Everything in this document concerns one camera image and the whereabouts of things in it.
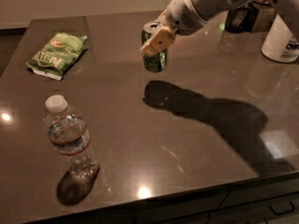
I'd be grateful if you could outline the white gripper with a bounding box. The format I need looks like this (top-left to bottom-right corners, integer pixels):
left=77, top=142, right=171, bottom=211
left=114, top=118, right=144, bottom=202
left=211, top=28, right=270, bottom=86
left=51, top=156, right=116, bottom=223
left=140, top=0, right=207, bottom=57

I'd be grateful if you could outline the green soda can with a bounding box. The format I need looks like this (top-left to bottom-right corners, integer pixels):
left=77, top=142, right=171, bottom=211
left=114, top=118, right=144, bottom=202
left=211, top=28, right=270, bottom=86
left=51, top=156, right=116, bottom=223
left=141, top=21, right=168, bottom=73

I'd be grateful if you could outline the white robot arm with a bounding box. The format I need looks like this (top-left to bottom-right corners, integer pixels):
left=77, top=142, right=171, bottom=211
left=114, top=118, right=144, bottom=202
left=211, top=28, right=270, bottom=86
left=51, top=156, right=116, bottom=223
left=140, top=0, right=299, bottom=56

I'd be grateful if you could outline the black mesh pen cup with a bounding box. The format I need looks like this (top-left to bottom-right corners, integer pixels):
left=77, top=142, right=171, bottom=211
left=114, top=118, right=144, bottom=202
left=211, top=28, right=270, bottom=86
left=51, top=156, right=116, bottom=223
left=225, top=7, right=249, bottom=34

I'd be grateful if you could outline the dark box with snacks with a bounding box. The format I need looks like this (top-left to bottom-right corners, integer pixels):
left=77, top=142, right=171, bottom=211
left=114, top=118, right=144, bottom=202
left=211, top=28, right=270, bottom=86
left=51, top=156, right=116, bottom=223
left=248, top=0, right=277, bottom=33

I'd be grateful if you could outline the green chip bag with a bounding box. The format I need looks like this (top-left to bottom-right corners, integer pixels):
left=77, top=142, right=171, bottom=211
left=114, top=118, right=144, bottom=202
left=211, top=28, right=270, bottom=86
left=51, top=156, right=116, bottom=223
left=26, top=33, right=88, bottom=80

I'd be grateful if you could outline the white plastic container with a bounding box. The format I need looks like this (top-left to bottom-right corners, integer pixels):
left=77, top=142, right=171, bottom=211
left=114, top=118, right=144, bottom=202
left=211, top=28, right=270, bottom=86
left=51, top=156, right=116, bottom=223
left=262, top=15, right=299, bottom=63

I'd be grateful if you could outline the clear plastic water bottle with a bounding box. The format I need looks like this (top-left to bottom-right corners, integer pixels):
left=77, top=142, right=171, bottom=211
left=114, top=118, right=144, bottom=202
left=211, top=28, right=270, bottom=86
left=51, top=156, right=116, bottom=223
left=44, top=94, right=100, bottom=184

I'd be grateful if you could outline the black drawer handle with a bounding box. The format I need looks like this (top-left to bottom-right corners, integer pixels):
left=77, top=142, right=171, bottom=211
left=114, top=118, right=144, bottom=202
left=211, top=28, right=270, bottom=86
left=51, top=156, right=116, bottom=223
left=269, top=202, right=296, bottom=217

